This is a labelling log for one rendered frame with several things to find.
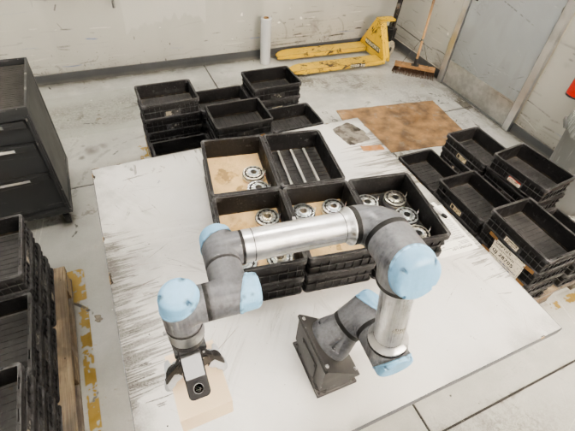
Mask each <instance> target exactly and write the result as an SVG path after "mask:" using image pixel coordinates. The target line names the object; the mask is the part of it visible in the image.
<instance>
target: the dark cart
mask: <svg viewBox="0 0 575 431"><path fill-rule="evenodd" d="M69 212H73V203H72V195H71V186H70V179H69V171H68V158H67V156H66V153H65V151H64V149H63V147H62V143H61V140H60V139H59V136H58V134H57V132H56V129H55V126H54V124H53V121H52V119H51V117H50V114H49V111H48V109H47V107H46V105H45V102H44V99H43V97H42V94H41V92H40V90H39V87H38V84H37V82H36V80H35V78H34V75H33V71H32V70H31V68H30V65H29V63H28V60H27V58H26V57H19V58H11V59H2V60H0V218H2V217H6V216H13V215H18V214H21V215H22V216H23V217H24V222H28V221H35V220H38V219H43V218H46V217H51V216H58V215H61V214H63V217H64V218H65V219H66V221H67V223H69V222H71V221H72V218H71V214H70V213H69Z"/></svg>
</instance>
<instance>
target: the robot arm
mask: <svg viewBox="0 0 575 431"><path fill-rule="evenodd" d="M342 243H347V244H348V245H363V246H365V247H366V249H367V251H368V252H369V253H370V255H371V256H372V258H373V259H374V261H375V263H376V284H377V286H378V287H379V289H380V292H379V296H378V295H377V294H376V293H375V292H373V291H372V290H370V289H364V290H363V291H361V292H359V293H358V294H356V295H355V296H354V297H353V298H352V299H350V300H349V301H348V302H347V303H346V304H344V305H343V306H342V307H340V308H339V309H338V310H337V311H336V312H335V313H333V314H331V315H328V316H324V317H321V318H319V319H317V320H316V321H315V322H313V324H312V331H313V334H314V336H315V338H316V340H317V343H318V344H319V345H320V346H321V348H322V349H323V350H324V352H325V353H326V354H327V355H328V356H330V357H331V358H333V359H334V360H335V361H342V360H343V359H345V358H346V357H347V356H348V354H349V353H350V351H351V350H352V348H353V347H354V345H355V344H356V343H357V342H358V341H359V342H360V344H361V345H362V347H363V349H364V351H365V354H366V356H367V357H368V358H369V360H370V363H371V365H372V368H373V369H374V370H375V371H376V374H377V375H378V376H381V377H385V376H390V375H394V374H396V373H398V372H400V371H402V370H403V369H405V368H407V367H408V366H410V365H411V364H412V362H413V357H412V354H411V353H410V352H409V350H408V345H409V336H408V333H407V331H406V329H407V326H408V322H409V319H410V315H411V312H412V307H413V303H414V299H416V298H420V297H422V296H423V295H425V294H426V293H428V292H429V291H431V290H432V287H433V286H435V285H436V284H437V282H438V281H439V279H440V277H441V273H442V266H441V264H440V262H439V260H438V259H437V257H436V254H435V253H434V252H433V251H432V250H431V249H430V248H429V247H428V246H427V245H426V244H425V242H424V241H423V240H422V239H421V237H420V236H419V235H418V233H417V232H416V231H415V230H414V228H413V227H412V226H411V224H410V223H409V222H408V220H407V219H406V218H405V217H404V216H403V215H402V214H401V213H399V212H397V211H396V210H392V209H390V208H387V207H383V206H379V205H372V204H357V205H350V206H345V207H343V208H341V210H340V212H336V213H331V214H326V215H317V216H313V217H307V218H303V219H298V220H292V221H284V222H279V223H274V224H269V225H264V226H259V227H250V228H246V229H241V230H235V231H231V230H230V229H229V227H228V226H226V225H224V224H220V223H214V224H211V225H209V226H207V227H205V228H204V229H203V230H202V232H201V233H200V235H199V245H200V253H201V255H202V256H203V259H204V264H205V270H206V274H207V278H208V282H205V283H201V284H197V285H196V284H195V283H194V282H193V281H192V280H189V279H185V278H181V277H179V278H174V279H172V280H169V281H167V282H166V283H164V284H163V285H162V287H161V288H160V290H159V292H158V294H157V305H158V312H159V315H160V316H161V318H162V320H163V325H164V328H165V331H163V336H166V335H167V336H168V339H169V342H170V344H171V345H172V348H173V352H174V355H175V359H176V361H174V362H172V364H171V363H170V362H169V360H166V361H165V363H164V373H165V380H164V387H165V390H166V391H167V392H171V391H173V390H172V389H173V388H174V387H175V386H176V383H177V381H179V380H181V378H182V377H183V378H184V382H185V383H186V387H187V393H188V397H189V398H190V399H191V400H192V401H195V400H197V399H201V398H203V397H206V396H208V395H209V394H210V383H209V380H208V377H207V374H206V370H205V365H207V364H208V366H209V367H211V368H214V367H216V368H218V369H221V370H222V371H224V370H225V369H226V368H227V367H228V364H227V361H226V360H225V358H224V357H223V356H222V354H221V352H220V351H219V349H218V347H217V345H216V344H214V343H213V344H212V345H211V349H206V348H207V345H206V343H205V325H204V323H206V322H211V321H215V320H218V319H222V318H225V317H229V316H235V315H238V314H244V313H245V312H247V311H250V310H255V309H258V308H259V307H261V305H262V303H263V294H262V288H261V285H260V282H259V279H258V276H257V275H256V273H254V272H249V273H247V272H244V269H243V267H242V263H249V262H253V261H257V260H262V259H266V258H271V257H279V256H283V255H287V254H292V253H296V252H301V251H309V250H312V249H317V248H321V247H325V246H330V245H338V244H342Z"/></svg>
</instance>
